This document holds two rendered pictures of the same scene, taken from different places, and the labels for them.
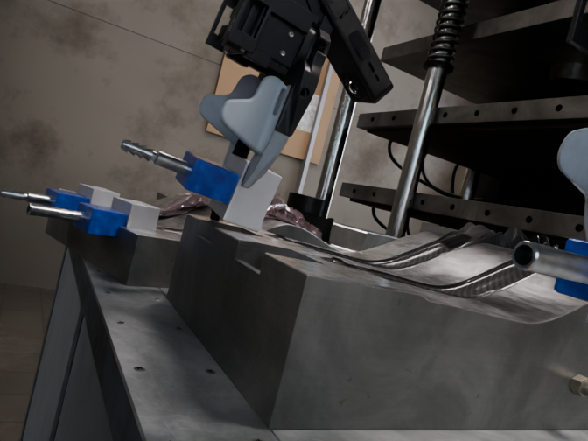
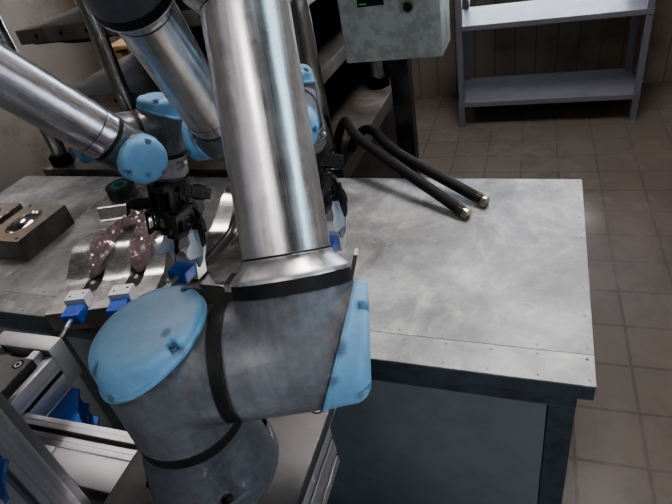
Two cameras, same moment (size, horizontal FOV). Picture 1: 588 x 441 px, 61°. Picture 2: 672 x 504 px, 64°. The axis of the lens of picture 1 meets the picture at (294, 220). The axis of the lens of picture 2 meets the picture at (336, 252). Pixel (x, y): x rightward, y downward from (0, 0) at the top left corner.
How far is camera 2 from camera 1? 0.92 m
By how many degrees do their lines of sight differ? 48
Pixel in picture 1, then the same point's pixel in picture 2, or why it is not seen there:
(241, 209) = (200, 271)
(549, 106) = (193, 16)
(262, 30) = (183, 226)
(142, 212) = (131, 291)
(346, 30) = (194, 193)
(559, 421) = not seen: hidden behind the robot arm
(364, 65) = (203, 195)
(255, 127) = (196, 250)
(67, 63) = not seen: outside the picture
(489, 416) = not seen: hidden behind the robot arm
